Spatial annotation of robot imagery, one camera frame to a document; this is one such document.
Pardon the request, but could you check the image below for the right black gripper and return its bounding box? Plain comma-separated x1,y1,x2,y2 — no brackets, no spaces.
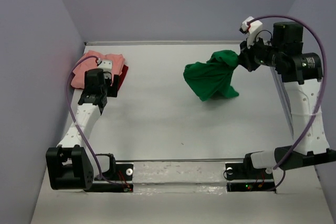
236,34,282,72

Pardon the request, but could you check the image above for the green t shirt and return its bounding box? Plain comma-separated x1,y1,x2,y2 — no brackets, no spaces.
183,50,239,102

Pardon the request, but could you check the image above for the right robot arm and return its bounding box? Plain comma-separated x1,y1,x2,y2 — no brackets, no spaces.
238,17,335,178

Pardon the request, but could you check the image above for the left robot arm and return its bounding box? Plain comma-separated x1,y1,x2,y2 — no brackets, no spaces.
46,68,119,190

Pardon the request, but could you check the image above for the dark red folded t shirt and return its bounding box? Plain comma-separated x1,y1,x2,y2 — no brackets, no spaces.
118,65,129,90

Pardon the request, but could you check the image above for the pink folded t shirt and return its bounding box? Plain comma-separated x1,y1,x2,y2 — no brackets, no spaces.
71,50,125,89

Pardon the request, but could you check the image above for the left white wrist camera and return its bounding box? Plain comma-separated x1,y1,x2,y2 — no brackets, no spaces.
97,59,113,73

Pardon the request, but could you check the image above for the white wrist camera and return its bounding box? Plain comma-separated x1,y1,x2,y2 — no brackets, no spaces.
239,16,263,48
97,59,113,73

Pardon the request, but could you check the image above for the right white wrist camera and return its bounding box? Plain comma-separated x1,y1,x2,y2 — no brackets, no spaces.
239,16,263,48

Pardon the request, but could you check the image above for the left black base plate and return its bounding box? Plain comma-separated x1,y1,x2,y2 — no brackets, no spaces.
85,162,134,193

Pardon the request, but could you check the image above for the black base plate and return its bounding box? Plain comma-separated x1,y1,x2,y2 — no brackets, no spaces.
223,163,275,193
85,162,134,193

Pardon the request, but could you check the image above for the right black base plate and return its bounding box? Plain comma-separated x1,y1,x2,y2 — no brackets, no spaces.
223,163,275,193

